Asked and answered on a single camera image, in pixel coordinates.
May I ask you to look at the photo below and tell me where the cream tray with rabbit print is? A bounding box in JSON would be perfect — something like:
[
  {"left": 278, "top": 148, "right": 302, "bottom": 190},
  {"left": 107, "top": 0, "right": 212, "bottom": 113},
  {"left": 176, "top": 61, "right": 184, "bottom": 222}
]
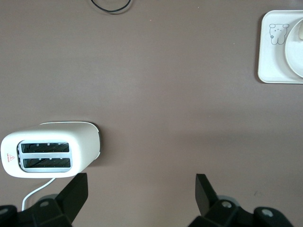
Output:
[{"left": 257, "top": 9, "right": 303, "bottom": 84}]

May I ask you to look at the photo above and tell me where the white two-slot toaster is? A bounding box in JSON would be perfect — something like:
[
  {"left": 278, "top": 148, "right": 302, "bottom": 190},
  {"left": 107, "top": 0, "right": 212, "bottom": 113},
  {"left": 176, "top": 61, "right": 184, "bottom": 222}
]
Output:
[{"left": 0, "top": 121, "right": 103, "bottom": 179}]

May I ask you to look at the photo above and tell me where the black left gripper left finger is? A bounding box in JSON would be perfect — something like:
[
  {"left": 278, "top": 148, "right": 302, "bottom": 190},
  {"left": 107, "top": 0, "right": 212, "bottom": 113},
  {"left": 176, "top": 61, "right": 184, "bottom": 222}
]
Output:
[{"left": 16, "top": 173, "right": 89, "bottom": 227}]

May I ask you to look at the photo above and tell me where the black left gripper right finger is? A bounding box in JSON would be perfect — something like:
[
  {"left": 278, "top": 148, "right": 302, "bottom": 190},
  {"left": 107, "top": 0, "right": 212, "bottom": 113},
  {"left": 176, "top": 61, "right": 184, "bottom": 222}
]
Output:
[{"left": 189, "top": 174, "right": 258, "bottom": 227}]

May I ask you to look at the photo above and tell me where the white toaster power cord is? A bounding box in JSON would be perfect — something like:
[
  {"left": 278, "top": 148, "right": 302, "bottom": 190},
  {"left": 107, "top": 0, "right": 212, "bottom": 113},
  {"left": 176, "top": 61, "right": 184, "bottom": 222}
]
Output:
[{"left": 21, "top": 177, "right": 57, "bottom": 211}]

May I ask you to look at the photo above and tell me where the looped thin black cable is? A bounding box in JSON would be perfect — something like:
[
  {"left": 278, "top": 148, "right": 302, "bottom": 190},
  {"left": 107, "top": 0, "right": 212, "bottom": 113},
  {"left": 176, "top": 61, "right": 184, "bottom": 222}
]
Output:
[{"left": 90, "top": 0, "right": 131, "bottom": 14}]

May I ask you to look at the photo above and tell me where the round cream plate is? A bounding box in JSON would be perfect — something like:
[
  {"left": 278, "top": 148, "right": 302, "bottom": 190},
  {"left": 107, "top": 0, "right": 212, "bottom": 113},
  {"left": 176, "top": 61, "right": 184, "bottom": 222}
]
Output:
[{"left": 284, "top": 17, "right": 303, "bottom": 79}]

